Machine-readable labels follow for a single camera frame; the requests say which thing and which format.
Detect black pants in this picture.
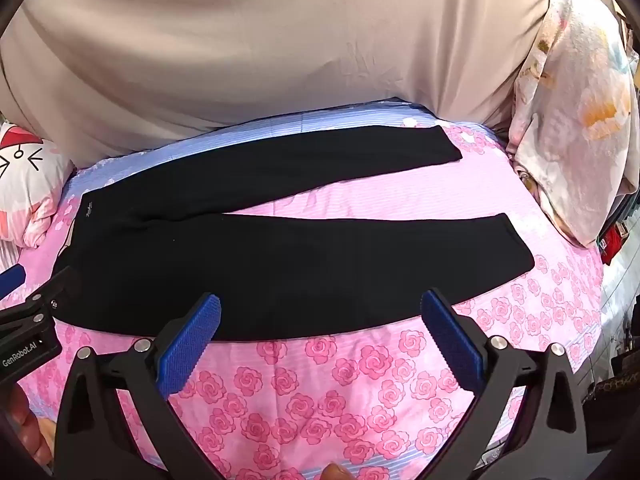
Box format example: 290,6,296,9
52,125,536,342

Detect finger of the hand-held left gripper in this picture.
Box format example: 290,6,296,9
29,266,84,322
0,263,27,302

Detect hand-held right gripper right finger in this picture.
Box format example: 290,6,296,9
421,287,601,480

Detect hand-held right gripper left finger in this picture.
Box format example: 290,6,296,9
54,292,223,480

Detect pink rose bed sheet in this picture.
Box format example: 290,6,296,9
0,97,608,480

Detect person's right hand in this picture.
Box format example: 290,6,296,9
320,462,357,480

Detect cartoon cat pillow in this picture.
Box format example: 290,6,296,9
0,120,76,249

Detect person's left hand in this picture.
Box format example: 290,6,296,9
9,384,55,469

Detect floral quilt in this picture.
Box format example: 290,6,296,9
505,0,640,249

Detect dark patterned bag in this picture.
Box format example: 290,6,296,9
586,350,638,453

